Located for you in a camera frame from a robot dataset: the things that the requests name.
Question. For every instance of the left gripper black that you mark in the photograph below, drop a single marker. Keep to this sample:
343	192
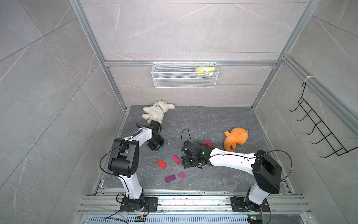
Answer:
153	148

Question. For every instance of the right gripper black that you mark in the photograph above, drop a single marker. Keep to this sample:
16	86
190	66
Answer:
185	163

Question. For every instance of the pink rectangular block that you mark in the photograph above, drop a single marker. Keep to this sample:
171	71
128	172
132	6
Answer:
176	159

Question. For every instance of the purple rectangular block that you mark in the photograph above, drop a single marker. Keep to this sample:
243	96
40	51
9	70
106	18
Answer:
170	178

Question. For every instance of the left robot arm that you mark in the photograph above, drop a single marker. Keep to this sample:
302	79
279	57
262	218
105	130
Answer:
122	161

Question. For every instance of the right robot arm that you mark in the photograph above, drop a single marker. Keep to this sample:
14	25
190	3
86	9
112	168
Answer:
266	171

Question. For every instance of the pink cube block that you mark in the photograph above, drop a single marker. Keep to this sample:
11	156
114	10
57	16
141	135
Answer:
181	175

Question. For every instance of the white plush dog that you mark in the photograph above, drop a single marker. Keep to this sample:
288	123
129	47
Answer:
156	111

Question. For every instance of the orange plush toy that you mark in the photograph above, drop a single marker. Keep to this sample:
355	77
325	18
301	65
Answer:
238	135

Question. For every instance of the yellow sponge in basket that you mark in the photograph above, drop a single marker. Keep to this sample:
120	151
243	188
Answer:
205	70

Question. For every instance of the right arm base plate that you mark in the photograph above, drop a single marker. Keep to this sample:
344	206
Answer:
242	204

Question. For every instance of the white wire mesh basket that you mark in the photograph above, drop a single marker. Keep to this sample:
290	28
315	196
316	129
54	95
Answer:
182	75

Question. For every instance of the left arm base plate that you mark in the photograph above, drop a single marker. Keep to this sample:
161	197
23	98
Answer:
137	205

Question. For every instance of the metal rail frame front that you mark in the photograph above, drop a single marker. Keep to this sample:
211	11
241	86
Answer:
194	208

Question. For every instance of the black wire hook rack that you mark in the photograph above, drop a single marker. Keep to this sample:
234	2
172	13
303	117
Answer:
320	126

